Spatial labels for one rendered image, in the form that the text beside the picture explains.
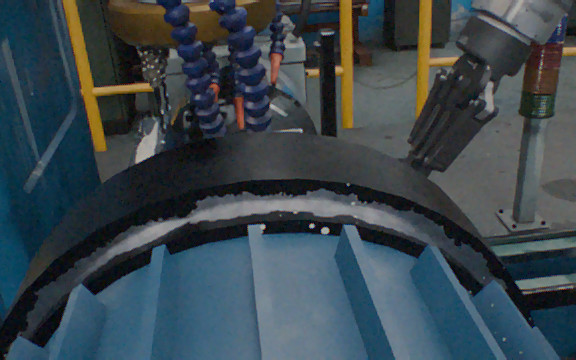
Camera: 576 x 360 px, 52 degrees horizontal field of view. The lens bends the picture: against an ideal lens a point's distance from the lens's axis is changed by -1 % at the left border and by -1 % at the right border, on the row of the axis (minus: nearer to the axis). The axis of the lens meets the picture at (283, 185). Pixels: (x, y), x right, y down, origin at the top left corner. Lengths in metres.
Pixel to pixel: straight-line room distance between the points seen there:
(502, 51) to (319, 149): 0.49
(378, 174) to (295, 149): 0.03
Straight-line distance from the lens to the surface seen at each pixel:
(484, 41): 0.66
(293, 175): 0.16
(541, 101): 1.15
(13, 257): 0.62
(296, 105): 0.95
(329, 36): 0.83
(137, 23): 0.62
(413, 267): 0.16
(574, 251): 1.00
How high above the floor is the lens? 1.44
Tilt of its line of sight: 27 degrees down
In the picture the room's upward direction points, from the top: 4 degrees counter-clockwise
